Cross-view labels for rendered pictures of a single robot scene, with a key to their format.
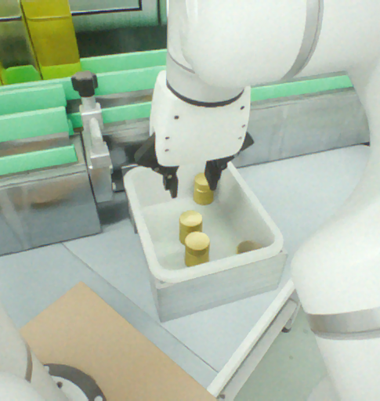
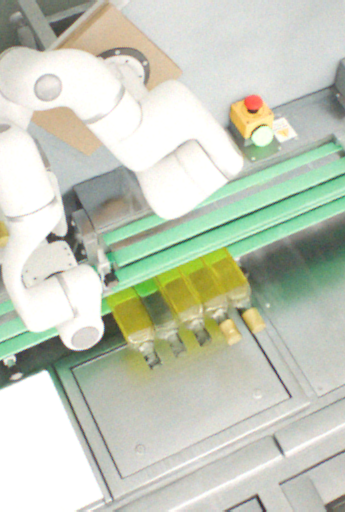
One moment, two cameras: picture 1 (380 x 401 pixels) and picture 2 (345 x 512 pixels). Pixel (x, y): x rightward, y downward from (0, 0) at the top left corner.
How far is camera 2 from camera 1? 1.14 m
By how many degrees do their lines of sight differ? 30
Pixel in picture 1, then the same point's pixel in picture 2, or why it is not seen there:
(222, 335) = not seen: outside the picture
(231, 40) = (89, 273)
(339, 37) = (51, 287)
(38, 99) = (133, 270)
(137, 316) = (50, 139)
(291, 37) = (69, 280)
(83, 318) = (86, 137)
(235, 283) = not seen: outside the picture
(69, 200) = (102, 208)
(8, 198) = (140, 203)
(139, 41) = (61, 351)
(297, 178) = not seen: outside the picture
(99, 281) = (74, 154)
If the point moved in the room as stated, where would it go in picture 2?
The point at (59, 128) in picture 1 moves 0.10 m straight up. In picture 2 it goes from (118, 253) to (139, 291)
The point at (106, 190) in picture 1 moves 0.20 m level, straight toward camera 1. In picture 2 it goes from (79, 219) to (69, 157)
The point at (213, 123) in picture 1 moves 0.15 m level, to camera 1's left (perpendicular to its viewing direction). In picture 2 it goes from (48, 267) to (121, 250)
